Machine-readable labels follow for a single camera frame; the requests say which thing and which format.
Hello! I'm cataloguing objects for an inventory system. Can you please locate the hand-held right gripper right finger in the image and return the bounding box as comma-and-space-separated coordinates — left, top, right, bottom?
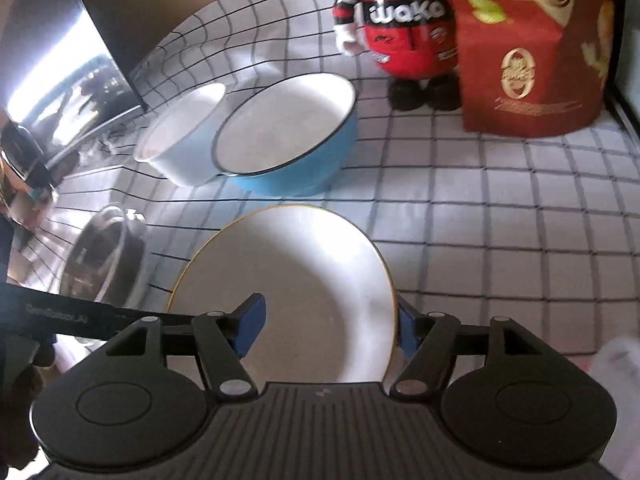
390, 307, 539, 404

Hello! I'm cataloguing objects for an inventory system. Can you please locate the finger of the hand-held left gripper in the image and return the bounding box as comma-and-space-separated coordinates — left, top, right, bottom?
114, 308, 196, 332

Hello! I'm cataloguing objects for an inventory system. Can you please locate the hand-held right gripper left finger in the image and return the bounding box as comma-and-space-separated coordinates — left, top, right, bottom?
102, 294, 267, 402

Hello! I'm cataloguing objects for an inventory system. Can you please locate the white plate with gold rim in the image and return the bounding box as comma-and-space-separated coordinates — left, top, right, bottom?
167, 204, 401, 386

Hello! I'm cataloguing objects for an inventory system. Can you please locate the stainless steel bowl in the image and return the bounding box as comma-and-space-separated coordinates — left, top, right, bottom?
57, 204, 151, 312

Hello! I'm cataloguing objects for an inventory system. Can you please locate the white checked tablecloth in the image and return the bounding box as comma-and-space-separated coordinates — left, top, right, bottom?
10, 0, 640, 461

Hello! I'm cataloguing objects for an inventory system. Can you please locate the dark round pot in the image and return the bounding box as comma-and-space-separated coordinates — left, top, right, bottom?
0, 122, 57, 193

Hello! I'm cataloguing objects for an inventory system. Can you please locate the white bowl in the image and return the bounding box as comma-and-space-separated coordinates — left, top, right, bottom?
132, 82, 228, 187

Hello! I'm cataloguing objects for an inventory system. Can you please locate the blue bowl with dark rim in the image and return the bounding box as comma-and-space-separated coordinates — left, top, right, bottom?
214, 73, 358, 196

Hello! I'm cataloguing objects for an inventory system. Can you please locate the white plastic bag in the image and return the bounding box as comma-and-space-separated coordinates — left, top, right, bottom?
589, 334, 640, 480

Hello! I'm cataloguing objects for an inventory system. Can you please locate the black flat screen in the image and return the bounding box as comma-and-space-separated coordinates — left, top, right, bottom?
0, 0, 149, 171

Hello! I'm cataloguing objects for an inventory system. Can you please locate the red and white mascot figure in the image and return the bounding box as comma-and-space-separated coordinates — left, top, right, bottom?
332, 0, 463, 111

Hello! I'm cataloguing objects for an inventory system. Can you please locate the red printed box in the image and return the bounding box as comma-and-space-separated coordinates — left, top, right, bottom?
432, 0, 617, 137

